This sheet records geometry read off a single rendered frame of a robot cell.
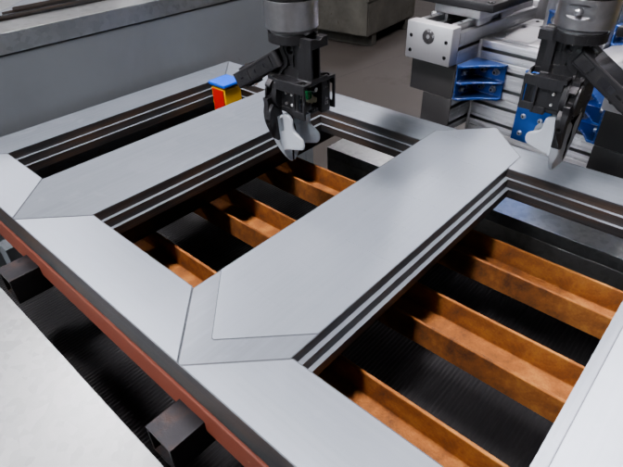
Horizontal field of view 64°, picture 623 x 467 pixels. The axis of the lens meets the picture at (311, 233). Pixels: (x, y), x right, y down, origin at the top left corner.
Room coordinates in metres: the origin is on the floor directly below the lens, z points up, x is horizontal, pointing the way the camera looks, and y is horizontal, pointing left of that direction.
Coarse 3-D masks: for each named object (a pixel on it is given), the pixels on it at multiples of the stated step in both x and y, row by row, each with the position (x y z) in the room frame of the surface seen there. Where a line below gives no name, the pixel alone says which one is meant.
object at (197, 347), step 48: (192, 96) 1.22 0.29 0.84; (48, 144) 0.96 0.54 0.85; (96, 144) 1.02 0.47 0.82; (384, 144) 0.95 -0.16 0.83; (144, 192) 0.74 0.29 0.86; (192, 192) 0.80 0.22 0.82; (528, 192) 0.74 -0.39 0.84; (576, 192) 0.70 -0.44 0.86; (432, 240) 0.59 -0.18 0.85; (192, 288) 0.49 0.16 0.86; (384, 288) 0.50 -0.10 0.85; (144, 336) 0.41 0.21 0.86; (192, 336) 0.41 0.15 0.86; (288, 336) 0.40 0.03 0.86; (336, 336) 0.42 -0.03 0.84; (192, 384) 0.35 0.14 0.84; (576, 384) 0.35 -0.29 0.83; (240, 432) 0.30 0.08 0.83
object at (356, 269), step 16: (304, 224) 0.63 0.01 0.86; (272, 240) 0.59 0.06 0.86; (288, 240) 0.59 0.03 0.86; (304, 240) 0.59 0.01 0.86; (320, 240) 0.59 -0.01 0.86; (336, 240) 0.58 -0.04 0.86; (304, 256) 0.55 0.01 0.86; (320, 256) 0.55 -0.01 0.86; (336, 256) 0.55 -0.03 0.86; (352, 256) 0.55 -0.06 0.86; (368, 256) 0.55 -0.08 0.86; (320, 272) 0.51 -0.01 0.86; (336, 272) 0.51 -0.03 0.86; (352, 272) 0.51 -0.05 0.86; (368, 272) 0.51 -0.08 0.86; (384, 272) 0.51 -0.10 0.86; (352, 288) 0.48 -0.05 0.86; (368, 288) 0.48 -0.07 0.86
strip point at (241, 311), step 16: (224, 272) 0.52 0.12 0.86; (224, 288) 0.49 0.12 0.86; (240, 288) 0.49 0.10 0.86; (224, 304) 0.46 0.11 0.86; (240, 304) 0.46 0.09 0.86; (256, 304) 0.46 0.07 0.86; (272, 304) 0.46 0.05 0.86; (224, 320) 0.43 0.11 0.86; (240, 320) 0.43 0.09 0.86; (256, 320) 0.43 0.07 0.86; (272, 320) 0.43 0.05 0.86; (288, 320) 0.43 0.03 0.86; (224, 336) 0.40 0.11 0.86; (240, 336) 0.40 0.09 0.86; (256, 336) 0.40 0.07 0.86
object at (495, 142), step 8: (456, 136) 0.91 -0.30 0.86; (464, 136) 0.91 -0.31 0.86; (472, 136) 0.91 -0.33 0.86; (480, 136) 0.91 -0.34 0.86; (488, 136) 0.91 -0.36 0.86; (496, 136) 0.91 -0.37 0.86; (480, 144) 0.88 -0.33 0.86; (488, 144) 0.87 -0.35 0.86; (496, 144) 0.87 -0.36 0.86; (504, 144) 0.87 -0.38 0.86; (504, 152) 0.84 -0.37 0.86; (512, 152) 0.84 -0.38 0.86
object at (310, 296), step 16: (256, 256) 0.55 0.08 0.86; (272, 256) 0.55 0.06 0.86; (288, 256) 0.55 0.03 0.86; (240, 272) 0.52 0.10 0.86; (256, 272) 0.52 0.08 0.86; (272, 272) 0.52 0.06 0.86; (288, 272) 0.51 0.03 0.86; (304, 272) 0.51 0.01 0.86; (256, 288) 0.49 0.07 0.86; (272, 288) 0.48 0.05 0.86; (288, 288) 0.48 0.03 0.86; (304, 288) 0.48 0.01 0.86; (320, 288) 0.48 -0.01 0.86; (336, 288) 0.48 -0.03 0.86; (288, 304) 0.45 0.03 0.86; (304, 304) 0.45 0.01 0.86; (320, 304) 0.45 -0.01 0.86; (336, 304) 0.45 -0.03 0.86; (304, 320) 0.43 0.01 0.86; (320, 320) 0.43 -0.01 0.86
